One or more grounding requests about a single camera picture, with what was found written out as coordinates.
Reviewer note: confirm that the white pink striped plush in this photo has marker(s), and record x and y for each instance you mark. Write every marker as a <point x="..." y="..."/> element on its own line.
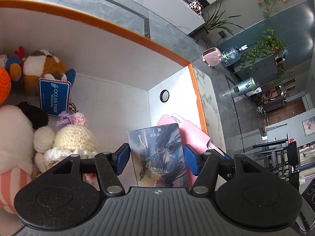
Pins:
<point x="14" y="137"/>

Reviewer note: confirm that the trailing ivy plant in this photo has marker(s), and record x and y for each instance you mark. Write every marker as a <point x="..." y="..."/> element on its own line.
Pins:
<point x="265" y="46"/>

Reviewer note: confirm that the black white cow figurine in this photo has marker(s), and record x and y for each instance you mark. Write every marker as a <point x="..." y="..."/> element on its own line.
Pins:
<point x="195" y="8"/>

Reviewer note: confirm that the pink leather wallet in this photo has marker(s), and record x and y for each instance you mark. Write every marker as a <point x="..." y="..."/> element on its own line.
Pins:
<point x="194" y="132"/>

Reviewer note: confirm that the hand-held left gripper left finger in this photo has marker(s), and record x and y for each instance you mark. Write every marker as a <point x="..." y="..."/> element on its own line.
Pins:
<point x="121" y="158"/>

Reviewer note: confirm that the tall leafy potted plant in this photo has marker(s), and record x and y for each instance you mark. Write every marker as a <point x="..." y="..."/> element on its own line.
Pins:
<point x="216" y="22"/>

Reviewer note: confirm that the blue red plush bird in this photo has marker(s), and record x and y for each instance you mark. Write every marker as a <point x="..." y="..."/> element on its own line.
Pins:
<point x="14" y="66"/>

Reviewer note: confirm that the silver trash can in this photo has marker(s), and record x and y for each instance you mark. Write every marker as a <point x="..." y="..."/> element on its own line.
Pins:
<point x="244" y="87"/>

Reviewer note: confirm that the small framed picture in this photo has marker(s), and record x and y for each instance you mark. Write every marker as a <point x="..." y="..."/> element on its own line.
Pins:
<point x="309" y="126"/>

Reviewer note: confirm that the blue printed tag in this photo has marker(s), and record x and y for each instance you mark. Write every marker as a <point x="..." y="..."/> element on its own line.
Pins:
<point x="54" y="95"/>

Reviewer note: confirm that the brown white calico plush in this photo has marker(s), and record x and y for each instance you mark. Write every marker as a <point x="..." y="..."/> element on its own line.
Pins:
<point x="44" y="66"/>

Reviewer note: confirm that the dark dining chairs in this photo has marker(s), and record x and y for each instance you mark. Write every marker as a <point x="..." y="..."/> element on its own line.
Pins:
<point x="283" y="157"/>

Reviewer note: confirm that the pink fan heater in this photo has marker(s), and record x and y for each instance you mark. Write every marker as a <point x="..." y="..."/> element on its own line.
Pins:
<point x="211" y="57"/>

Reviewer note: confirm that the orange cardboard box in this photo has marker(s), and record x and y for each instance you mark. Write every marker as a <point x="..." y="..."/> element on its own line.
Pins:
<point x="110" y="61"/>

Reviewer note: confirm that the dark illustrated book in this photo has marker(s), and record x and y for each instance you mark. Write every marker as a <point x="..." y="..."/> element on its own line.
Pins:
<point x="157" y="152"/>

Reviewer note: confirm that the blue water jug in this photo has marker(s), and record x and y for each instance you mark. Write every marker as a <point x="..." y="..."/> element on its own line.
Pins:
<point x="232" y="55"/>

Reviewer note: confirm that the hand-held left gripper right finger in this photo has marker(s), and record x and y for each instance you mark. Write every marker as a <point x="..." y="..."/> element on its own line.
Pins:
<point x="192" y="159"/>

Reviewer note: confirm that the white crochet sheep doll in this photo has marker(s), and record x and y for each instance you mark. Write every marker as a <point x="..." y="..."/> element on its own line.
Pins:
<point x="73" y="137"/>

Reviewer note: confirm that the dark grey sideboard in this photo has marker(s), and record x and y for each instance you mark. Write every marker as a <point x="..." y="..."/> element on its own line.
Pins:
<point x="256" y="66"/>

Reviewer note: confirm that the white marble television cabinet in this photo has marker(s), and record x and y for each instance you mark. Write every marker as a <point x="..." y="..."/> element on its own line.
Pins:
<point x="172" y="7"/>

